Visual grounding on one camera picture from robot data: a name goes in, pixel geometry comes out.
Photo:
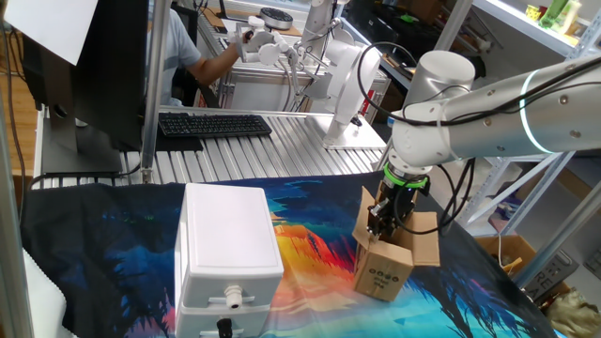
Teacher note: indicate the silver aluminium case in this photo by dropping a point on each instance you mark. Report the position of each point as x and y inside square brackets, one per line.
[253, 94]

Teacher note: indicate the person's hand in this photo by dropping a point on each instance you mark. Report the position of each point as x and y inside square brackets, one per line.
[241, 43]

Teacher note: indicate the white robot column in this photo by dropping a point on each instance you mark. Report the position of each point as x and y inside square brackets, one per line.
[317, 21]

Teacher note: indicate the white plastic enclosure box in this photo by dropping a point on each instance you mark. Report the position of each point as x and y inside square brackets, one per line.
[230, 235]

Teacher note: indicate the tan crumpled bag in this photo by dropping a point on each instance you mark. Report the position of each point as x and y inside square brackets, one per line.
[575, 314]

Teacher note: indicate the white haptic control device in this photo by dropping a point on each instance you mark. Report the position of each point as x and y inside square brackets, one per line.
[349, 80]

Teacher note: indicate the white paper sheet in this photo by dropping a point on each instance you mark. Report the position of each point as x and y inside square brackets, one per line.
[51, 28]

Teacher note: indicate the round black speaker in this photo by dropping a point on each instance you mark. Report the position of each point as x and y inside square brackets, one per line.
[277, 16]

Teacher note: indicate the pale yellow bottle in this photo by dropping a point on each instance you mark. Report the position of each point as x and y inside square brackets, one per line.
[570, 16]

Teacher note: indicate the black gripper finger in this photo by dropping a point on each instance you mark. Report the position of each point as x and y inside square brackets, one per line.
[377, 218]
[389, 234]

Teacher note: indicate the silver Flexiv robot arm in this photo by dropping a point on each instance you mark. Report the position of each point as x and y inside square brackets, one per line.
[507, 127]

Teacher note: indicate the colourful landscape print cloth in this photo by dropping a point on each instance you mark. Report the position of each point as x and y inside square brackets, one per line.
[117, 244]

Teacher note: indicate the person's bare forearm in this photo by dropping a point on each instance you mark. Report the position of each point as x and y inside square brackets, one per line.
[211, 68]

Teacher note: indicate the white metal shelf rack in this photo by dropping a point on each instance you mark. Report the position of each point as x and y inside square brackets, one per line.
[516, 28]

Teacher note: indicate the black flat desk mat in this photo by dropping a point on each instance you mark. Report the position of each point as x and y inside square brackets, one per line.
[183, 143]

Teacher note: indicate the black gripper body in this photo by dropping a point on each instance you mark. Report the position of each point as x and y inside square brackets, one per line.
[401, 206]

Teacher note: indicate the person in light blue shirt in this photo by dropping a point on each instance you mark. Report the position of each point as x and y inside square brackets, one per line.
[180, 51]

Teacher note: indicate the black computer monitor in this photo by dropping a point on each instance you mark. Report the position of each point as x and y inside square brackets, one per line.
[108, 70]

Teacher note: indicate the small brown cardboard box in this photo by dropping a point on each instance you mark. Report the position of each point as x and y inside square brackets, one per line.
[382, 272]

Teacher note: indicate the dark lettered plate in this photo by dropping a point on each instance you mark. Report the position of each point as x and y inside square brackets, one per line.
[551, 277]

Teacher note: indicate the green bottle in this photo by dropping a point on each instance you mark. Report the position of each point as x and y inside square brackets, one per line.
[553, 13]

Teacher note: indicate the open brown floor carton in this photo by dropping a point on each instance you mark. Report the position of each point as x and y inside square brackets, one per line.
[512, 246]

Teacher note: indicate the aluminium frame post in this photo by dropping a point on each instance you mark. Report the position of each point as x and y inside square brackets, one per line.
[155, 94]
[11, 258]

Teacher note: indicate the black keyboard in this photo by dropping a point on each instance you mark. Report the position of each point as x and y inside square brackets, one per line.
[211, 126]

